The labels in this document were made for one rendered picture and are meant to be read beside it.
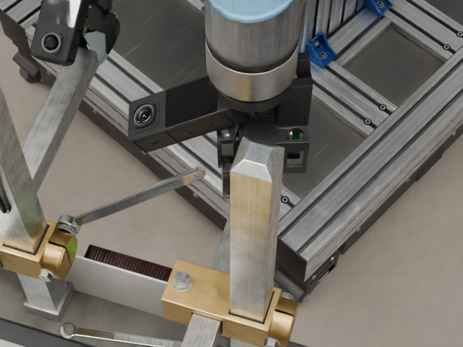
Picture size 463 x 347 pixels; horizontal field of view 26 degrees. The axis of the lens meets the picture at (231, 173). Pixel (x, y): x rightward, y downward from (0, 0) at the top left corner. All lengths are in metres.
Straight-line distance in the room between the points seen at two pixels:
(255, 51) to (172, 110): 0.15
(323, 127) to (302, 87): 1.10
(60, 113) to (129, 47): 0.89
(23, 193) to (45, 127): 0.19
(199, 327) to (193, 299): 0.03
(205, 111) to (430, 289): 1.22
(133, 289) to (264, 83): 0.43
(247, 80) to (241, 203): 0.10
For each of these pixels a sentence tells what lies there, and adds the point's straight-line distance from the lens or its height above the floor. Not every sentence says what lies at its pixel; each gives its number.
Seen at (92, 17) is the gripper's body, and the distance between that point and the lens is 1.16.
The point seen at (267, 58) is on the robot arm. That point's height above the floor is 1.20.
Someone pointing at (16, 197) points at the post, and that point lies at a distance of 0.98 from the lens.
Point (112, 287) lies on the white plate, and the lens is 1.18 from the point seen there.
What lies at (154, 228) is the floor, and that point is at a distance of 2.06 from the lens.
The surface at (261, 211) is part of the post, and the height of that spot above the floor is 1.10.
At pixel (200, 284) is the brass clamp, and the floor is 0.87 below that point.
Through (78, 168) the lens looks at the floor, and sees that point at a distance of 2.15.
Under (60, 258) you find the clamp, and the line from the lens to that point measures 1.07.
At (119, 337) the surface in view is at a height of 0.71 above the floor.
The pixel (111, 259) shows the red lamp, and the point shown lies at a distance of 1.25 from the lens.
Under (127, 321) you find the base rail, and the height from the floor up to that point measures 0.70.
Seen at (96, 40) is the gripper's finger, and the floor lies 0.88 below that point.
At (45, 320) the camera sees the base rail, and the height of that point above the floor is 0.70.
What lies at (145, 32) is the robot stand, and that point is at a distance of 2.08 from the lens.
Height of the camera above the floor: 1.81
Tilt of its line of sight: 59 degrees down
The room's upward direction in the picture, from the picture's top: straight up
